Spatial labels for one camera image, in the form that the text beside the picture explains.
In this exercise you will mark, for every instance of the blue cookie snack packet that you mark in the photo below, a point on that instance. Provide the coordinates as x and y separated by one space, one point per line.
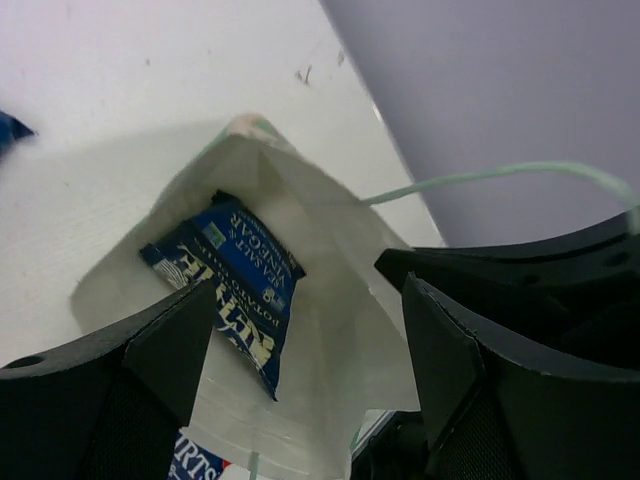
12 131

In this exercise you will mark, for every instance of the green printed paper bag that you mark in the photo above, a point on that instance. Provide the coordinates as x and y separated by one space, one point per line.
346 349

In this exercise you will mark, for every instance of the blue white snack packet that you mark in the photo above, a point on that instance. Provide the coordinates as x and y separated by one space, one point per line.
253 274

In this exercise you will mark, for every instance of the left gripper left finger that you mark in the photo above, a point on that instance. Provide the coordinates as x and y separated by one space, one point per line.
108 405

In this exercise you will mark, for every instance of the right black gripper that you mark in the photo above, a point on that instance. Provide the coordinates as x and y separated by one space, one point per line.
577 293

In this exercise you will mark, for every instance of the dark blue red snack packet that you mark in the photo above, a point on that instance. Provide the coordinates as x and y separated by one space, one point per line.
192 462

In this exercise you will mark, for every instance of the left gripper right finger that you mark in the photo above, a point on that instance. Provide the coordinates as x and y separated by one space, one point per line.
497 405

